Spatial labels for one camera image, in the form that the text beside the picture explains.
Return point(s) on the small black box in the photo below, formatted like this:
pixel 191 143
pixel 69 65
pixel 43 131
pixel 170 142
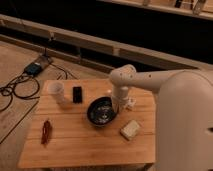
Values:
pixel 77 94

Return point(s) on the beige sponge block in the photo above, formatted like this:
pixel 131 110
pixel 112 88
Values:
pixel 130 130

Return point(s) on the blue power adapter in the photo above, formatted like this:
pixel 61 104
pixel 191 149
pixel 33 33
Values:
pixel 33 69

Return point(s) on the black ceramic bowl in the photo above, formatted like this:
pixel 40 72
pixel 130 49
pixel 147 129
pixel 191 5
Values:
pixel 100 111

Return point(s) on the clear plastic cup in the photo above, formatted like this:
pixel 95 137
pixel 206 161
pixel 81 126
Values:
pixel 56 90

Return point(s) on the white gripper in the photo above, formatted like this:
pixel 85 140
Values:
pixel 119 93

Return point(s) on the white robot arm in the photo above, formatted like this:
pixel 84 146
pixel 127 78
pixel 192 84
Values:
pixel 184 114

